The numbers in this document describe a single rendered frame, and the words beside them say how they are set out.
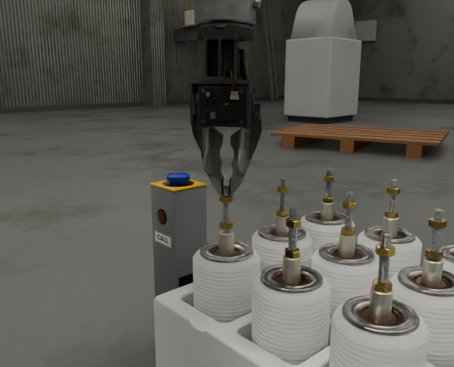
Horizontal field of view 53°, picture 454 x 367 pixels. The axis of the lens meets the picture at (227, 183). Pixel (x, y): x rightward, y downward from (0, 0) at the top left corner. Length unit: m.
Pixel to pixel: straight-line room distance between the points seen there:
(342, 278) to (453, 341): 0.14
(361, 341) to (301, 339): 0.10
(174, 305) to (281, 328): 0.18
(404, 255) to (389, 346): 0.27
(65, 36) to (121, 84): 1.23
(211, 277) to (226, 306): 0.04
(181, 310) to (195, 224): 0.18
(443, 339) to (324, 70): 4.69
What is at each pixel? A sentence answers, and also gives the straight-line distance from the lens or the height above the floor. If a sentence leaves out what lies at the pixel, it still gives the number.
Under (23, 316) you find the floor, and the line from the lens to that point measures 1.08.
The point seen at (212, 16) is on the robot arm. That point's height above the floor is 0.56.
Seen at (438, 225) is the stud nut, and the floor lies 0.33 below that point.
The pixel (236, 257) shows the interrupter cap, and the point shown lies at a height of 0.25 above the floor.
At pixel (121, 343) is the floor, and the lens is 0.93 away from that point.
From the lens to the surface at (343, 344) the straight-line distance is 0.49.
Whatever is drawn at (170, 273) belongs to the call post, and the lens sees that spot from 0.79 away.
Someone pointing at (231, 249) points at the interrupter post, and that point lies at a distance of 0.63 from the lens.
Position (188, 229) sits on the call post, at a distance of 0.77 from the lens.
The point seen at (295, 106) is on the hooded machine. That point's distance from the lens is 5.38.
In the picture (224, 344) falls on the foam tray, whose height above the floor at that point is 0.18.
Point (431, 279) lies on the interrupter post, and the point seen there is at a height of 0.26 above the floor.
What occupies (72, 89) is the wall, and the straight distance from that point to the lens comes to 7.87.
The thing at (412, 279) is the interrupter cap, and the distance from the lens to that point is 0.60.
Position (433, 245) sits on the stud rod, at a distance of 0.59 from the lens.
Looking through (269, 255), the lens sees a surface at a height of 0.23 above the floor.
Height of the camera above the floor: 0.49
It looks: 13 degrees down
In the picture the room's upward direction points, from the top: straight up
